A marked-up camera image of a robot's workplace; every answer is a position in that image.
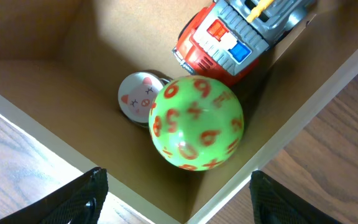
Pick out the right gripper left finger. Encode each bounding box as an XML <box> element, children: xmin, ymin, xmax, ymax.
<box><xmin>0</xmin><ymin>167</ymin><xmax>108</xmax><ymax>224</ymax></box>

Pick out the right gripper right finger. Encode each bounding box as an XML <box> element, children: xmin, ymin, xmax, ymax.
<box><xmin>249</xmin><ymin>170</ymin><xmax>341</xmax><ymax>224</ymax></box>

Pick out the green ball with red symbols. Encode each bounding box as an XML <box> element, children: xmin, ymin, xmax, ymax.
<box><xmin>149</xmin><ymin>75</ymin><xmax>245</xmax><ymax>171</ymax></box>

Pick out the wooden rattle drum toy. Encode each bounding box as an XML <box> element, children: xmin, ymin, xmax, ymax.
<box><xmin>117</xmin><ymin>72</ymin><xmax>170</xmax><ymax>128</ymax></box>

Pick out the red toy truck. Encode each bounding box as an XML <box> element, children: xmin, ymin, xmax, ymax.
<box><xmin>172</xmin><ymin>0</ymin><xmax>314</xmax><ymax>86</ymax></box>

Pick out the white cardboard box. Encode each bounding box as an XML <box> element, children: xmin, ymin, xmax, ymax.
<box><xmin>0</xmin><ymin>1</ymin><xmax>358</xmax><ymax>223</ymax></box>

